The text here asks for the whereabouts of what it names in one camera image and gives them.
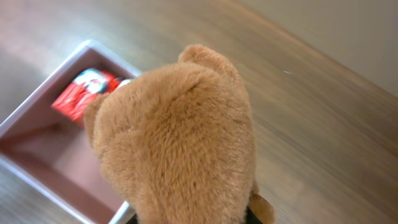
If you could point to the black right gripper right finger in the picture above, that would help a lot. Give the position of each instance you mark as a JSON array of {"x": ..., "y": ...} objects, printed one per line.
[{"x": 251, "y": 218}]

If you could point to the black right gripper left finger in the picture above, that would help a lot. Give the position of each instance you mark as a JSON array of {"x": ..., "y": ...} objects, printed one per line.
[{"x": 132, "y": 220}]

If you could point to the brown plush toy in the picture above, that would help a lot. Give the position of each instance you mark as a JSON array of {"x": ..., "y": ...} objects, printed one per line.
[{"x": 177, "y": 143}]

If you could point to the red toy fire truck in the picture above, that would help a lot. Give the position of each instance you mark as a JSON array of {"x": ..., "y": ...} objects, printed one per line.
[{"x": 84, "y": 89}]

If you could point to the white cardboard box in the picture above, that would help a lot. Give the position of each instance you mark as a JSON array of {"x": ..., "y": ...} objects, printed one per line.
[{"x": 51, "y": 153}]

